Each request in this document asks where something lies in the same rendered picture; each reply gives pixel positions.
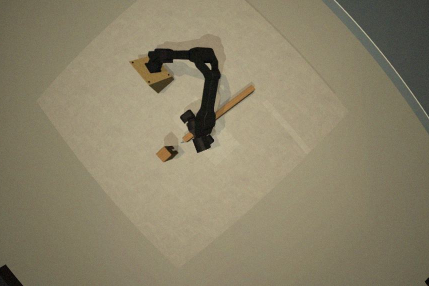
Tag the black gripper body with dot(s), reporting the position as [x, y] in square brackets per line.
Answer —
[184, 119]

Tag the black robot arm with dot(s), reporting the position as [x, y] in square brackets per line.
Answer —
[202, 124]

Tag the dark brown wooden post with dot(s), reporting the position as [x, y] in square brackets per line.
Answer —
[167, 153]

